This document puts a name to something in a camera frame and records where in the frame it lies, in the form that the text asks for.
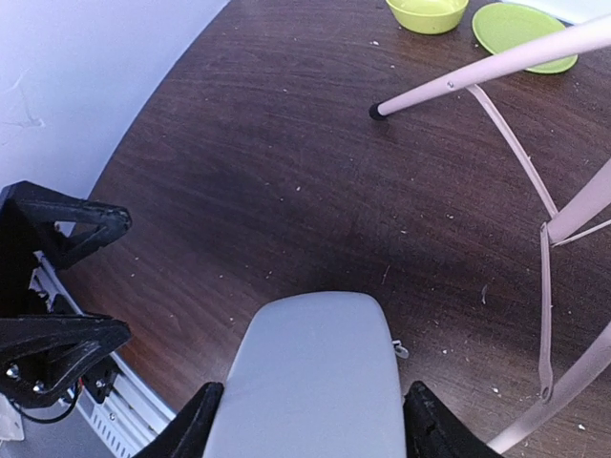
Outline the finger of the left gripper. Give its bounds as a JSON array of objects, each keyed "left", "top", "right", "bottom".
[
  {"left": 1, "top": 314, "right": 131, "bottom": 408},
  {"left": 13, "top": 183, "right": 132, "bottom": 270}
]

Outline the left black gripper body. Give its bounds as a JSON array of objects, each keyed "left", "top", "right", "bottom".
[{"left": 1, "top": 181, "right": 57, "bottom": 334}]

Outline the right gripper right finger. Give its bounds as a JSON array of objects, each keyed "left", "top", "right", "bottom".
[{"left": 403, "top": 381, "right": 501, "bottom": 458}]

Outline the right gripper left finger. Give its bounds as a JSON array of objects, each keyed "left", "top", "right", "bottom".
[{"left": 135, "top": 382, "right": 224, "bottom": 458}]

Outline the white metronome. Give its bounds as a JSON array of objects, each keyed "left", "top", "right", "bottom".
[{"left": 204, "top": 292, "right": 407, "bottom": 457}]

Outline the pink music stand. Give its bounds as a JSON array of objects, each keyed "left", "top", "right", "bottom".
[{"left": 366, "top": 19, "right": 610, "bottom": 457}]

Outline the small lime green bowl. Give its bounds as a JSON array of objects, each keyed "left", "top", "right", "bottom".
[{"left": 386, "top": 0, "right": 470, "bottom": 35}]

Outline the green plate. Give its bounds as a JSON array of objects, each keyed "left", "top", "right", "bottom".
[{"left": 472, "top": 3, "right": 566, "bottom": 54}]

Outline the aluminium front rail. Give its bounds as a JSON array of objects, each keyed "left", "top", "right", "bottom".
[{"left": 28, "top": 252, "right": 178, "bottom": 458}]

